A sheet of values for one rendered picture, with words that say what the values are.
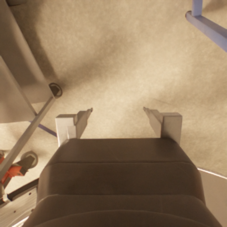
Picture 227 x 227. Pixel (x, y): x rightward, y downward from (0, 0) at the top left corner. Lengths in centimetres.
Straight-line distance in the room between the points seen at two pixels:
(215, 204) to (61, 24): 95
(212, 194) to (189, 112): 64
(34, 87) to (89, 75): 32
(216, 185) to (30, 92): 95
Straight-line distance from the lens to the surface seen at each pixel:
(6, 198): 77
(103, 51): 91
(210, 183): 62
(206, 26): 61
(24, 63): 95
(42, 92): 99
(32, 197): 72
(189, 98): 107
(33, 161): 171
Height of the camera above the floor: 85
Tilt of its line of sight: 50 degrees down
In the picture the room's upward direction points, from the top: 169 degrees counter-clockwise
